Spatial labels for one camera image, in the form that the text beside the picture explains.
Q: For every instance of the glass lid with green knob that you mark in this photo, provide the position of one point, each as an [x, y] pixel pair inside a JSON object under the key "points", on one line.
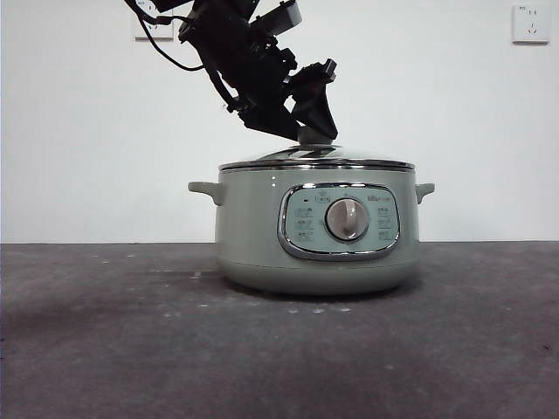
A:
{"points": [[323, 155]]}

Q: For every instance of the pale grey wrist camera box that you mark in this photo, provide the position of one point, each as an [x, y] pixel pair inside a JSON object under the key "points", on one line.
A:
{"points": [[284, 17]]}

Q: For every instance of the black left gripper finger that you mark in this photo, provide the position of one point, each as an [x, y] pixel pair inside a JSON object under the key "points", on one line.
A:
{"points": [[271, 118], [316, 109]]}

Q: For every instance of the sage green electric pot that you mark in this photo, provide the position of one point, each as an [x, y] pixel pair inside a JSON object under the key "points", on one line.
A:
{"points": [[249, 227]]}

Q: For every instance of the white wall socket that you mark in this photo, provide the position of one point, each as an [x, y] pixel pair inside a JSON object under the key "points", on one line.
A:
{"points": [[146, 36], [530, 24]]}

